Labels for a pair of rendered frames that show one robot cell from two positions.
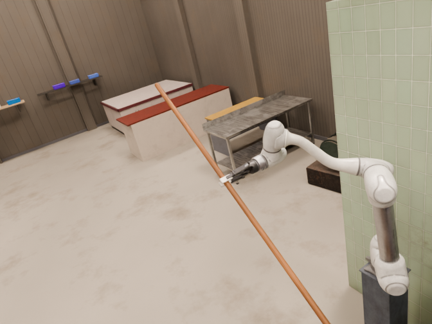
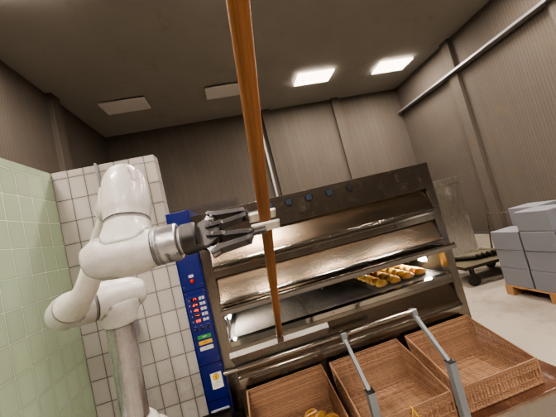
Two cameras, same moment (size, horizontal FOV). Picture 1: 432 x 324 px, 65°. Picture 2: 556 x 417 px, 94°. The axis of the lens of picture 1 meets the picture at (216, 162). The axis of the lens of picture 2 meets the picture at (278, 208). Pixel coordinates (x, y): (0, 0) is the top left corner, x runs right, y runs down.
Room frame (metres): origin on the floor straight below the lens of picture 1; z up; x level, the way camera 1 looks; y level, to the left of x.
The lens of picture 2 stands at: (2.24, 0.20, 1.89)
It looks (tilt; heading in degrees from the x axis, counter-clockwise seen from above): 4 degrees up; 197
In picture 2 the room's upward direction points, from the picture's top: 14 degrees counter-clockwise
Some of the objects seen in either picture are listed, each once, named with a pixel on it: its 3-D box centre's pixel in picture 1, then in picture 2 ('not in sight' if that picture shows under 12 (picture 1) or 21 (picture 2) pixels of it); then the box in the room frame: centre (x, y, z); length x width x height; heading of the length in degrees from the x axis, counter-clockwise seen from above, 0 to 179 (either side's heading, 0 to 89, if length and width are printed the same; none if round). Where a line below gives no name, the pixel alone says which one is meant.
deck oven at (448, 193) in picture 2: not in sight; (425, 222); (-5.60, 1.81, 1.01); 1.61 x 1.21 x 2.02; 118
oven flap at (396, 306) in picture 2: not in sight; (353, 326); (0.22, -0.05, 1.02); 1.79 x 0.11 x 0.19; 116
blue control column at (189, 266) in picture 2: not in sight; (222, 319); (-0.16, -1.40, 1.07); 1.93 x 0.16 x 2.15; 26
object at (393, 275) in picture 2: not in sight; (384, 272); (-0.42, 0.28, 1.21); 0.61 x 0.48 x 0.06; 26
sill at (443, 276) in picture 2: not in sight; (347, 306); (0.20, -0.06, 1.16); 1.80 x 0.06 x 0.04; 116
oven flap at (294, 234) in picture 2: not in sight; (327, 225); (0.22, -0.05, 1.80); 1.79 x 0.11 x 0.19; 116
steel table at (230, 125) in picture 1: (261, 134); not in sight; (5.70, -0.93, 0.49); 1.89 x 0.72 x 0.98; 116
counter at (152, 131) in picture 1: (179, 120); not in sight; (7.97, 0.62, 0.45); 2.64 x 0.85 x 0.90; 116
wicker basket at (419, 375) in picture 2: not in sight; (385, 386); (0.46, 0.08, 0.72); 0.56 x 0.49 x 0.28; 117
